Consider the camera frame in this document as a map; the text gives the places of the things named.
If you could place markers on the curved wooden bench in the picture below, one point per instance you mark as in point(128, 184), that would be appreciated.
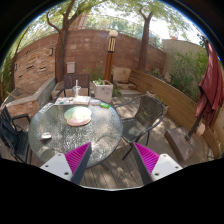
point(181, 109)

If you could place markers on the green small object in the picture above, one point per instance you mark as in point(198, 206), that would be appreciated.
point(104, 105)

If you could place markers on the tree trunk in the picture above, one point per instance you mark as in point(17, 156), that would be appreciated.
point(67, 19)
point(145, 39)

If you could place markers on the grey utility box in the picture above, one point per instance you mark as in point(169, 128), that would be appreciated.
point(70, 67)

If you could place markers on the wooden lamp post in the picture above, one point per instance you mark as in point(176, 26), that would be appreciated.
point(110, 54)

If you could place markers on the clear plastic cup with straw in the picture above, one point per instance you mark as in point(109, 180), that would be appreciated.
point(76, 90)

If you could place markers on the open book on table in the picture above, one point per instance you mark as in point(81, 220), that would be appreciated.
point(80, 100)

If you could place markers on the dark wicker chair right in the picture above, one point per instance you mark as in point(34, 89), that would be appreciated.
point(149, 114)

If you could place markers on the left tree trunk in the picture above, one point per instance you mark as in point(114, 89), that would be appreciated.
point(67, 19)

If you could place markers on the folded red patio umbrella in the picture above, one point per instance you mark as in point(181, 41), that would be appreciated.
point(211, 91)

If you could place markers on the white square planter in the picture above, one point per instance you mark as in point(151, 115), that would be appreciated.
point(103, 90)

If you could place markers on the umbrella base block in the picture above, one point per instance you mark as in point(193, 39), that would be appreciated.
point(182, 148)

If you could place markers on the black chair left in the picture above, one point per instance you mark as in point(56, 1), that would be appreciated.
point(16, 140)

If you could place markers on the round glass patio table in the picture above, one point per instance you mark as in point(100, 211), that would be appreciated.
point(104, 132)

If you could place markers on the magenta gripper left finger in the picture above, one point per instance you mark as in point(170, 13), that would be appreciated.
point(70, 166)

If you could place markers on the right tree trunk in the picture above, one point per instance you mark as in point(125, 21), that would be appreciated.
point(145, 39)

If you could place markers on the brown wicker chair back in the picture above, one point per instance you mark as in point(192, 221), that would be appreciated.
point(65, 87)

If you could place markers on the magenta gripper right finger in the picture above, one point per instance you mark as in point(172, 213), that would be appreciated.
point(153, 166)

